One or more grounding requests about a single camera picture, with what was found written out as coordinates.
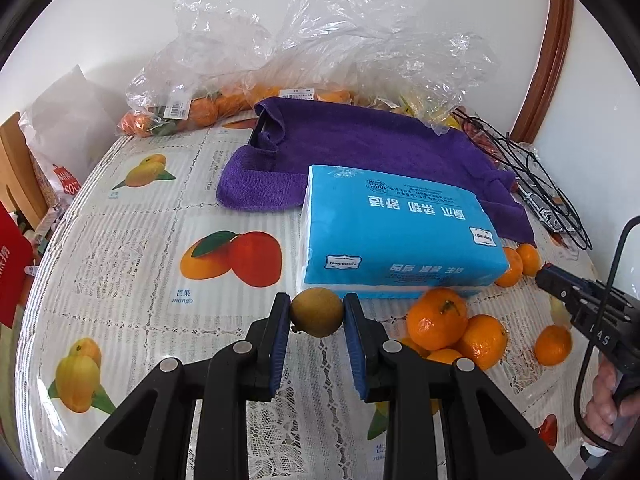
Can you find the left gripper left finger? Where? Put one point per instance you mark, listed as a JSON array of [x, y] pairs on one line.
[[249, 370]]

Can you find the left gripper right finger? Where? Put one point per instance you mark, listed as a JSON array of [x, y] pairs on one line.
[[385, 370]]

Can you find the large orange mandarin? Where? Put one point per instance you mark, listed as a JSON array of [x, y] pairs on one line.
[[438, 319]]

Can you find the small green-brown round fruit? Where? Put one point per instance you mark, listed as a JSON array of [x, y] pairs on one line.
[[317, 312]]

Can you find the right hand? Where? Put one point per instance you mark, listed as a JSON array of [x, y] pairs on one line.
[[601, 411]]

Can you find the blue tissue pack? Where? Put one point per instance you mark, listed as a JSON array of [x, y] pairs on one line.
[[388, 236]]

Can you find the purple towel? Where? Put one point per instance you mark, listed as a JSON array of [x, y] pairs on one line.
[[270, 172]]

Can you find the red paper bag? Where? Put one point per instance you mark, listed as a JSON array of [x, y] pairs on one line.
[[15, 255]]

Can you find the white plastic bag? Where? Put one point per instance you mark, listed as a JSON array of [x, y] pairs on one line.
[[68, 131]]

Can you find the clear plastic bag of oranges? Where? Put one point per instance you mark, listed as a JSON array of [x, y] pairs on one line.
[[198, 79]]

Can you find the large clear plastic bag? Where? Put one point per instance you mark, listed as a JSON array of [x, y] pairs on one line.
[[374, 54]]

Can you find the brown wooden door frame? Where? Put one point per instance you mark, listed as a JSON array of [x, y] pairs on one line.
[[549, 67]]

